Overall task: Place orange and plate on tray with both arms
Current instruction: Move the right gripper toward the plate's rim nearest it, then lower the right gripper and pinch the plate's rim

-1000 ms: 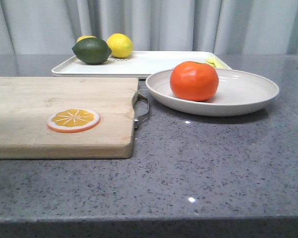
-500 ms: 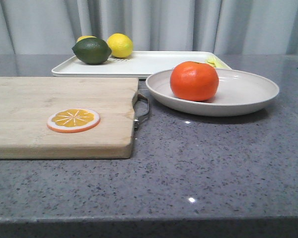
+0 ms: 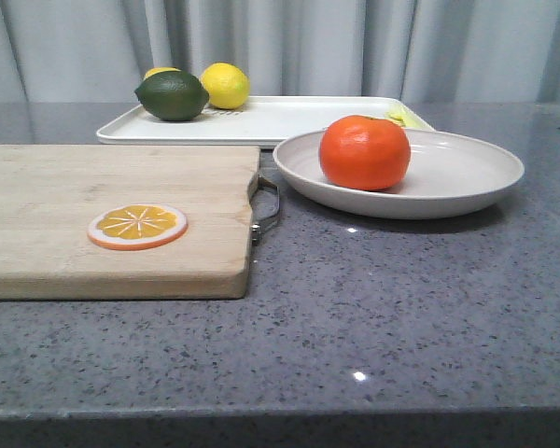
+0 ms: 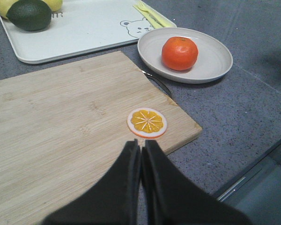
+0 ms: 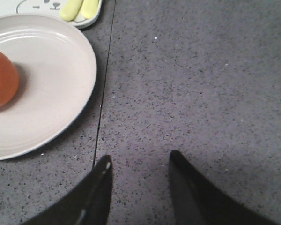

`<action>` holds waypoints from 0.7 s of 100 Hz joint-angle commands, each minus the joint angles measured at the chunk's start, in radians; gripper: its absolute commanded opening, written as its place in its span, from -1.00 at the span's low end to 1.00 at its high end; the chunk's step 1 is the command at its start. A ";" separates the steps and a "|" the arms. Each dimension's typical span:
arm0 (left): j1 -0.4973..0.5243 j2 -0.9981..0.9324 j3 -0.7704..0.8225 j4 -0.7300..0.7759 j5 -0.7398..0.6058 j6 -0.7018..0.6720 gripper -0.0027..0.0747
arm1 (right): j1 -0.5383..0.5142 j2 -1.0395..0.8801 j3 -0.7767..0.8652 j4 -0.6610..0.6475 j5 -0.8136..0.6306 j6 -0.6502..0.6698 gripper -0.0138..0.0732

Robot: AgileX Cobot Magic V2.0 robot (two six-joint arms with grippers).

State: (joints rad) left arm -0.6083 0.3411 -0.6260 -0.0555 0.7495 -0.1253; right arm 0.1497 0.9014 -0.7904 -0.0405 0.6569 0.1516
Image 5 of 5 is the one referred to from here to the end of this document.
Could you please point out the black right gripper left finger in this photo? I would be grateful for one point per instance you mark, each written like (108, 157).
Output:
(86, 204)

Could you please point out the white round plate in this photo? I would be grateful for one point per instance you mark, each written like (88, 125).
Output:
(57, 68)

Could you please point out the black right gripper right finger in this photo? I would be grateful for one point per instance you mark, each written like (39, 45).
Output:
(196, 201)

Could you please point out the yellow utensil handle outer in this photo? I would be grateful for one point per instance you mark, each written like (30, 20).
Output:
(70, 10)

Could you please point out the orange fruit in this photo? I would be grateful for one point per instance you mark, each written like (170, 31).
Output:
(9, 79)

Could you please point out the white rectangular tray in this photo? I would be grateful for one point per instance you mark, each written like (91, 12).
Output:
(44, 7)

